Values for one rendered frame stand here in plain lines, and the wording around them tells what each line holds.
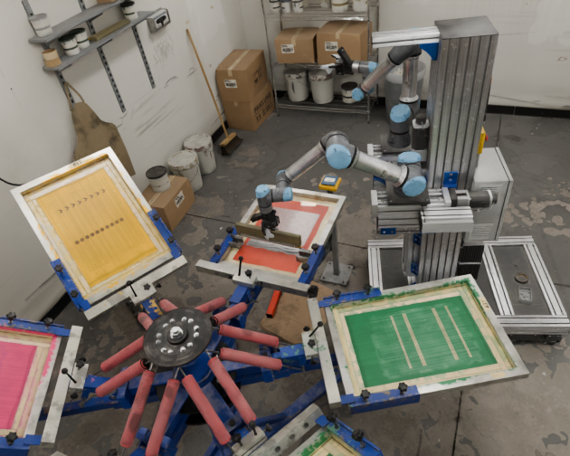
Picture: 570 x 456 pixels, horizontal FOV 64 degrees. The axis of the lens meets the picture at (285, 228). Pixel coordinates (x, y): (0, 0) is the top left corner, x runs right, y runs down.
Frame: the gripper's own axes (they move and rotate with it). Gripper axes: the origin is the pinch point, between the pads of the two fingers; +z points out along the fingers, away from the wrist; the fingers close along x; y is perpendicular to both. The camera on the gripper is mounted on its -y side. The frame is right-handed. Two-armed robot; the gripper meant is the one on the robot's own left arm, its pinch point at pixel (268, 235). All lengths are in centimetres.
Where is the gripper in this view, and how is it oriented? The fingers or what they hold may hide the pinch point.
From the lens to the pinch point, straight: 265.0
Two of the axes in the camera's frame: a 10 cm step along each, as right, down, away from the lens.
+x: 3.8, -6.6, 6.5
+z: 1.3, 7.4, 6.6
